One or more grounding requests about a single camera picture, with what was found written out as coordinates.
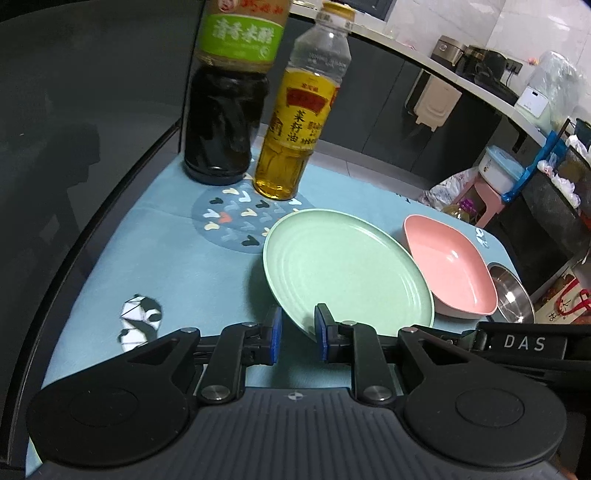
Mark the dark vinegar bottle green label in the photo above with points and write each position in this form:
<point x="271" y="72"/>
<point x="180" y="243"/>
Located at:
<point x="221" y="129"/>

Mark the large clear plastic bag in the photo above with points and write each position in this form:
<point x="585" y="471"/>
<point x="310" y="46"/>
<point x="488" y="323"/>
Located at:
<point x="556" y="83"/>

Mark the blue printed tablecloth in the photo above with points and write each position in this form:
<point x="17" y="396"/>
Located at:
<point x="138" y="258"/>

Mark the green plate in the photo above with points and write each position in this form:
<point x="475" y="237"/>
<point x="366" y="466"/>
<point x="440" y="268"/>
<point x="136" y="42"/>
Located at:
<point x="341" y="267"/>

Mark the pink plastic stool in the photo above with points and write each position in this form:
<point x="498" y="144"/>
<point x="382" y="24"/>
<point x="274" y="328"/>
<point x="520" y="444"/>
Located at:
<point x="487" y="201"/>

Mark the yellow oil bottle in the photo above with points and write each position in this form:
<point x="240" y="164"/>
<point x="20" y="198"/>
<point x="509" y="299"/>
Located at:
<point x="281" y="161"/>

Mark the black air fryer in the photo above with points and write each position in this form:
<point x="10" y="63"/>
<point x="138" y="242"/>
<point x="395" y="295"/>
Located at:
<point x="487" y="64"/>

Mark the oil jug purple cap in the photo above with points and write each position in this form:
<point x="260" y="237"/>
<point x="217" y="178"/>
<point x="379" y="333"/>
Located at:
<point x="459" y="212"/>

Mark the stainless steel bowl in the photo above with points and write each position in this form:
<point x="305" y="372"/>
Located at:
<point x="512" y="300"/>

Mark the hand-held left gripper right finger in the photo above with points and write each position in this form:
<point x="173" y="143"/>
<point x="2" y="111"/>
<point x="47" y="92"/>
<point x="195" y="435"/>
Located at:
<point x="322" y="332"/>

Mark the beige hanging bin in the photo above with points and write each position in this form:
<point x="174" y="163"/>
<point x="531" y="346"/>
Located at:
<point x="434" y="104"/>

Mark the pile of white plastic bags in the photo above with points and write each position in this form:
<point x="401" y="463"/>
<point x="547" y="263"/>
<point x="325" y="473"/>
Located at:
<point x="579" y="143"/>

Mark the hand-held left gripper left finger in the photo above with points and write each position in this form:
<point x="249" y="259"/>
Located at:
<point x="276" y="334"/>

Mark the black mesh rack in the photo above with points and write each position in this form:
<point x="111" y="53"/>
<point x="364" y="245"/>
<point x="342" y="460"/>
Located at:
<point x="540" y="240"/>

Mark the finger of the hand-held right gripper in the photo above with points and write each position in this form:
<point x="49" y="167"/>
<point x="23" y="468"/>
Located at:
<point x="461" y="338"/>

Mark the white kitchen appliance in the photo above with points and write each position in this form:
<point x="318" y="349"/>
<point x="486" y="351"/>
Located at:
<point x="533" y="108"/>

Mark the steel rice cooker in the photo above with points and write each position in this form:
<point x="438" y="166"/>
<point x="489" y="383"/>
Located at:
<point x="448" y="50"/>

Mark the white container blue lid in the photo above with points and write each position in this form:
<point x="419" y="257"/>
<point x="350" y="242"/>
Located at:
<point x="498" y="170"/>

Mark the white plastic bag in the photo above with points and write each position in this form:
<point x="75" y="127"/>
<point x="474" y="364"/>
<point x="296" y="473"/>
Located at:
<point x="565" y="187"/>

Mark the printed plastic bag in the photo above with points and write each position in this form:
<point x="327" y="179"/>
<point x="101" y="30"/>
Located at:
<point x="450" y="187"/>

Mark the pink square bowl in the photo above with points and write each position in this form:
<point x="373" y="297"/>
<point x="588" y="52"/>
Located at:
<point x="448" y="267"/>

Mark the blue plastic rack bracket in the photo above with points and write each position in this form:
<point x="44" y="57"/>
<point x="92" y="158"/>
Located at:
<point x="531" y="166"/>

